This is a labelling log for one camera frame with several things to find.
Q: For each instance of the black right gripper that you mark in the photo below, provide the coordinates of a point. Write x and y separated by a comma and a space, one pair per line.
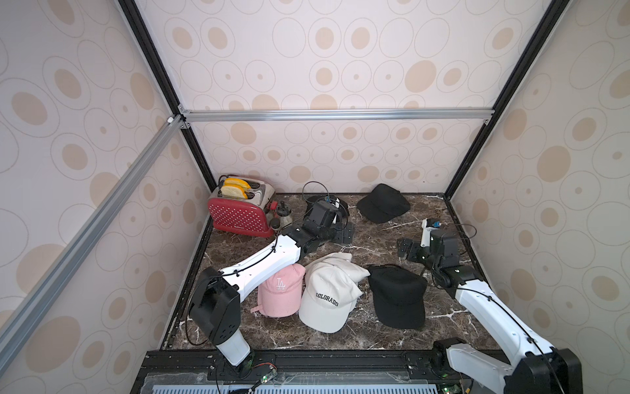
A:
411, 249

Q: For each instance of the beige Colorado cap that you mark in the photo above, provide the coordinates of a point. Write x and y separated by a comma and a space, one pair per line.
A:
329, 297

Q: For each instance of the pink cap with logo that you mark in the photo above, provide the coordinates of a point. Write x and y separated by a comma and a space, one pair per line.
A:
280, 295

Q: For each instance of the black cap white patch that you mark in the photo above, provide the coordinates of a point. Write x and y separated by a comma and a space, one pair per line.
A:
349, 227

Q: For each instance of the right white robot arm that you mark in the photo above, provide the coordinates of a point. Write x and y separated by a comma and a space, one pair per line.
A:
533, 364

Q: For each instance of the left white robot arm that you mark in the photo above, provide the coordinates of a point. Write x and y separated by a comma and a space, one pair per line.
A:
215, 305

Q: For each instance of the red polka dot toaster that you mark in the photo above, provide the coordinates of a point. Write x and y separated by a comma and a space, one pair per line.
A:
244, 217

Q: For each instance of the yellow toast slices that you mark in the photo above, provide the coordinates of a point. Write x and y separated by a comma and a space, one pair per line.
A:
236, 188

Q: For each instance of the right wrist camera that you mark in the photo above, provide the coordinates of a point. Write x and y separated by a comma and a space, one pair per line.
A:
428, 225

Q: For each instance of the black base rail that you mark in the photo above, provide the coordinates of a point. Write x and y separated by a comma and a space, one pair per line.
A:
208, 371

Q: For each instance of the horizontal aluminium frame bar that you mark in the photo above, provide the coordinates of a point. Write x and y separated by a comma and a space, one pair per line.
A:
370, 114

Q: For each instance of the left aluminium frame bar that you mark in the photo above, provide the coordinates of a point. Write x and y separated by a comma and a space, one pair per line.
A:
37, 304

